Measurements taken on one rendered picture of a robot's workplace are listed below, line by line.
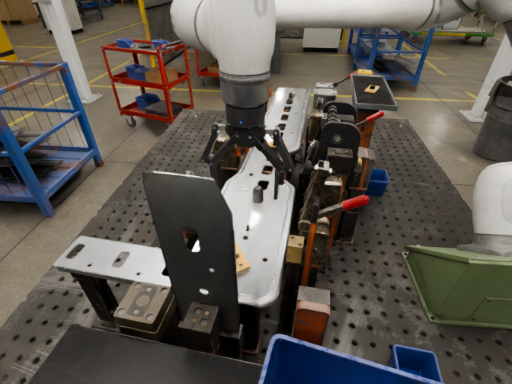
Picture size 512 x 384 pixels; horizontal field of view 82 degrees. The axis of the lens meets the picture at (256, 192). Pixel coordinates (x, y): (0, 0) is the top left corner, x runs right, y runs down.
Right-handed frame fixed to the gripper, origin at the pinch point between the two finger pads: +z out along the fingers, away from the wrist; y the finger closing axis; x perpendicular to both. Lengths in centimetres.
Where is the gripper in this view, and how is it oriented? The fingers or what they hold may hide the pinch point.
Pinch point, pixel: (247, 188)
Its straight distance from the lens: 68.2
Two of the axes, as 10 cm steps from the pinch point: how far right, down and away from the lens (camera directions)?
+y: -9.8, -1.2, 1.6
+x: -2.0, 5.8, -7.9
